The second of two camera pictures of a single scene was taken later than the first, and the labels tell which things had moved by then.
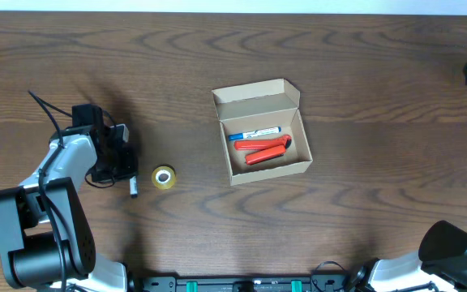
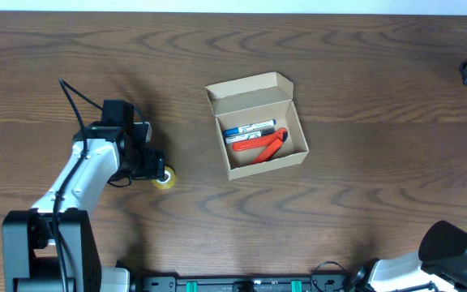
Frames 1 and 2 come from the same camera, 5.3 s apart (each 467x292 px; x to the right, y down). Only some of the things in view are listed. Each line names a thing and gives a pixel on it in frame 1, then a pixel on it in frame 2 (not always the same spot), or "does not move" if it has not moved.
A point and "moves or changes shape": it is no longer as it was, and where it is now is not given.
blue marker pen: [254, 132] moves or changes shape
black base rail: [334, 282] does not move
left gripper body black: [124, 163] → [155, 163]
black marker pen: [133, 186] → [249, 135]
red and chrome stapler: [257, 156] → [272, 148]
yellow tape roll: [163, 177] does not move
